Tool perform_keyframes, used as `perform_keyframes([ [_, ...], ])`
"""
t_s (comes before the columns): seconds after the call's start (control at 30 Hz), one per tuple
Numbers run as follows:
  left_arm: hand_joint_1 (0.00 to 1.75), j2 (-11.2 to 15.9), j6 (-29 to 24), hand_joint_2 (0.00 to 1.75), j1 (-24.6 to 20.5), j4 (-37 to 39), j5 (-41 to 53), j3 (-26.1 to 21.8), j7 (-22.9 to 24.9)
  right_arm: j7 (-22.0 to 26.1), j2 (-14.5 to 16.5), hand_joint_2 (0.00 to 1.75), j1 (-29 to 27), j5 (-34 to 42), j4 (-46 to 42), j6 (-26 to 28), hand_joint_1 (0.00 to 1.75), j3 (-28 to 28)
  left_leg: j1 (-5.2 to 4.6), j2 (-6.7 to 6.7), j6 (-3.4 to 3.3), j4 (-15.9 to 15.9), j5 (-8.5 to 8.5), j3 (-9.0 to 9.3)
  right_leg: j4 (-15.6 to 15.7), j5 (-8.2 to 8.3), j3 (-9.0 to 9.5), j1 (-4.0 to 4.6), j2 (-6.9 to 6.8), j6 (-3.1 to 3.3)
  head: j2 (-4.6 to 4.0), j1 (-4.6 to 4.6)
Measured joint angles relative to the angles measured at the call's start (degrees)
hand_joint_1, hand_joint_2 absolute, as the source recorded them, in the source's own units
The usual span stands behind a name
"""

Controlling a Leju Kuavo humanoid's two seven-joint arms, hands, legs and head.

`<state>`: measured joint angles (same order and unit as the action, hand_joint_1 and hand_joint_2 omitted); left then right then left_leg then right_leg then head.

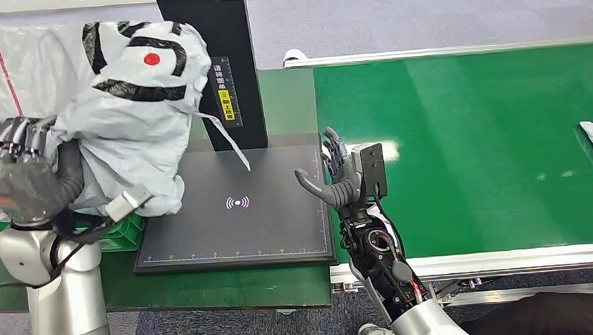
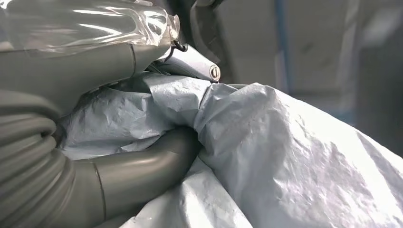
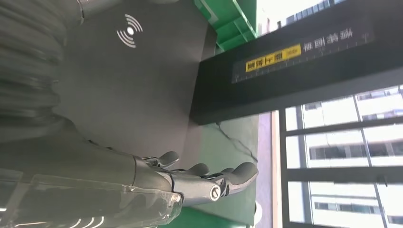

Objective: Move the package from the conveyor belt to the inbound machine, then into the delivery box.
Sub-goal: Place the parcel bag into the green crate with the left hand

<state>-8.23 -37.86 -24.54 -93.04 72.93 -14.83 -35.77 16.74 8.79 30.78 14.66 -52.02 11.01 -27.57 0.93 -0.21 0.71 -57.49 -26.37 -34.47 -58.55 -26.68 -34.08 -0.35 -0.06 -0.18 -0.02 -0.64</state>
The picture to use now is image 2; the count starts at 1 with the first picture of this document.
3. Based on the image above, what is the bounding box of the large white courier package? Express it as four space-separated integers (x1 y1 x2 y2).
58 71 403 228

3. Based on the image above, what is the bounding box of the clear plastic film left wrist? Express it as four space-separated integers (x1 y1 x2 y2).
0 0 181 59

